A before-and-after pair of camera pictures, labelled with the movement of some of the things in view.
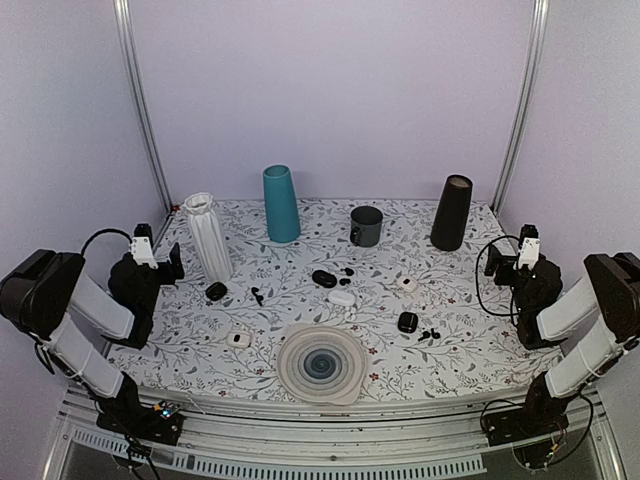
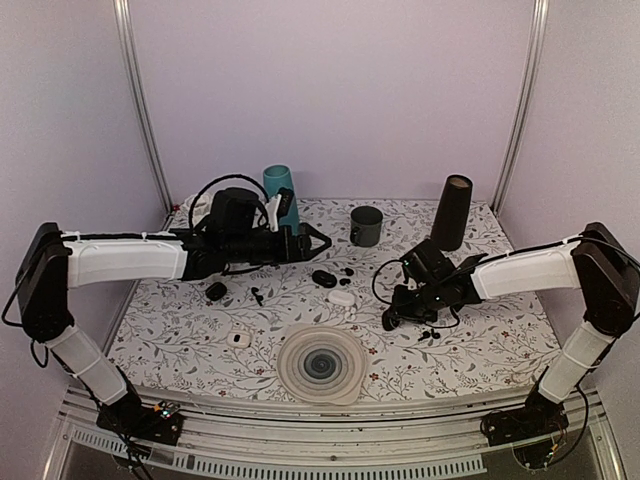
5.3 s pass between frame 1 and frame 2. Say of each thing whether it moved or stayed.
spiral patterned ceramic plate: stayed
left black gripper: moved
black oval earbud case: stayed
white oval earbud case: stayed
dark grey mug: stayed
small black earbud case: stayed
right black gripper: moved
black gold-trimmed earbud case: moved
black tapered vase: stayed
